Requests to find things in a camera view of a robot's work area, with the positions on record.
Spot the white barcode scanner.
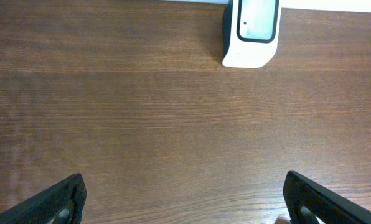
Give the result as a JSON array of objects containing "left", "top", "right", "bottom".
[{"left": 222, "top": 0, "right": 281, "bottom": 68}]

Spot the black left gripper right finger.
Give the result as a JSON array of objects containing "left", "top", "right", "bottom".
[{"left": 283, "top": 171, "right": 371, "bottom": 224}]

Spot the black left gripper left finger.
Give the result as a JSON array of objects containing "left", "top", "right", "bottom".
[{"left": 0, "top": 174, "right": 87, "bottom": 224}]

